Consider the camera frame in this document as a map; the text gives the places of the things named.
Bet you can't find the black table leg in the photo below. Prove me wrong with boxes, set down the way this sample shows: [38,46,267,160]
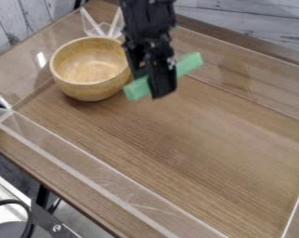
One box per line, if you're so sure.
[36,185,49,208]

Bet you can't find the dark metal floor bracket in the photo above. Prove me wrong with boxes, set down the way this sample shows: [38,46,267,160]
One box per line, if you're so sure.
[30,204,82,238]

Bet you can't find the clear acrylic tray walls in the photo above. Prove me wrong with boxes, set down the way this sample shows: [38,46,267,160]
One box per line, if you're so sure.
[0,14,299,238]

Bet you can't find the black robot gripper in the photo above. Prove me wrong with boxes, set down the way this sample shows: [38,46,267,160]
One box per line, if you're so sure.
[118,0,177,99]

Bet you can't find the brown wooden bowl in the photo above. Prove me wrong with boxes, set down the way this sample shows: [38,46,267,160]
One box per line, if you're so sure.
[49,37,132,101]

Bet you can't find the green rectangular block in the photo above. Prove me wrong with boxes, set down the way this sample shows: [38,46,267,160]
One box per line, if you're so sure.
[122,52,204,101]

